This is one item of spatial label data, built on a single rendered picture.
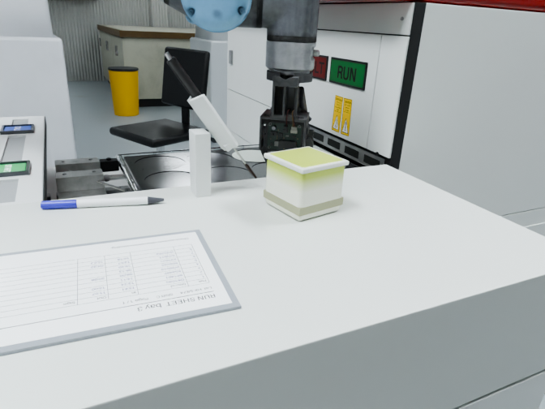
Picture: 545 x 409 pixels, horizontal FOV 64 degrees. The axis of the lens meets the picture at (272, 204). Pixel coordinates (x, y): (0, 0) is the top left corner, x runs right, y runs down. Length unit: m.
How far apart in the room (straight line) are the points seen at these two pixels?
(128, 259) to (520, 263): 0.39
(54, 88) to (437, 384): 2.59
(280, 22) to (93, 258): 0.41
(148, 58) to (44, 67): 3.71
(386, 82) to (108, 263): 0.54
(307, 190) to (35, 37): 2.41
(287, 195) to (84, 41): 8.60
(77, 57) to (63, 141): 6.24
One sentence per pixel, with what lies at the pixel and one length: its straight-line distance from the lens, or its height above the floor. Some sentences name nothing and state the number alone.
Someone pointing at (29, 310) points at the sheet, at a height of 0.97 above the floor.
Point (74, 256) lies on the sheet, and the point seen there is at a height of 0.97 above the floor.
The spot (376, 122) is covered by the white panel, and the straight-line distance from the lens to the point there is 0.80.
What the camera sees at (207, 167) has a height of 1.01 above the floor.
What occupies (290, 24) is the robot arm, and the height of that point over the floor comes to 1.18.
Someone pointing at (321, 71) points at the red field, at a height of 1.09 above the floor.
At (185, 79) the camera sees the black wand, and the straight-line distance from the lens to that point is 0.55.
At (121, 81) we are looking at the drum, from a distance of 5.79.
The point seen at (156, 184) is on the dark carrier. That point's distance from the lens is 0.82.
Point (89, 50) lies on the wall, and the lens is 9.07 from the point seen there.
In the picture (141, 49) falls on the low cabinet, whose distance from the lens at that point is 6.39.
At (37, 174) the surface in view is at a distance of 0.72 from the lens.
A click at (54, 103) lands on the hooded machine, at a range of 2.83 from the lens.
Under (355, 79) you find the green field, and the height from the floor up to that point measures 1.09.
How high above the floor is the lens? 1.18
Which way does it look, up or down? 23 degrees down
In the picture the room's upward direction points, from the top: 3 degrees clockwise
